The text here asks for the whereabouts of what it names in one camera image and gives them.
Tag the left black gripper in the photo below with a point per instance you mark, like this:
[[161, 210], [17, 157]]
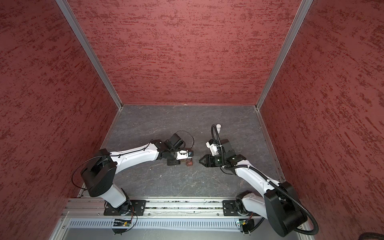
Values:
[[170, 162]]

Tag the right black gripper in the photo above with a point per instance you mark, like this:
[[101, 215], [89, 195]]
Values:
[[208, 160]]

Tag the white pill bottle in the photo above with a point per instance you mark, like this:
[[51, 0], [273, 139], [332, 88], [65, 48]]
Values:
[[218, 127]]

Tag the brown pill organizer strip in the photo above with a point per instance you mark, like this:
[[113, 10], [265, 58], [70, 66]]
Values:
[[188, 162]]

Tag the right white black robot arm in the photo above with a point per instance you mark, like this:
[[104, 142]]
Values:
[[274, 201]]

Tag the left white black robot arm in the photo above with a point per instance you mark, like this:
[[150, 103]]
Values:
[[99, 171]]

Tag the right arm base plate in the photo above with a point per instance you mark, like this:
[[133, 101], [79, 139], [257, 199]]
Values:
[[229, 207]]

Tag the aluminium front rail frame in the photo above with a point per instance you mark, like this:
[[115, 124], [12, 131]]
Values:
[[205, 208]]

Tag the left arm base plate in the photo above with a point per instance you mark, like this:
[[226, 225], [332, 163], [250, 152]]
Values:
[[138, 207]]

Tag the white slotted cable duct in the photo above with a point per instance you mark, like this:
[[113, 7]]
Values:
[[227, 225]]

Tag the right aluminium corner post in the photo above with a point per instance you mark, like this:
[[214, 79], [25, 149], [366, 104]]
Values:
[[290, 37]]

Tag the aluminium corner post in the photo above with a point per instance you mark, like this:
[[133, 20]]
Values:
[[290, 37], [79, 33]]

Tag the left aluminium corner post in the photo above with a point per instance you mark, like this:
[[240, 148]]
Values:
[[79, 33]]

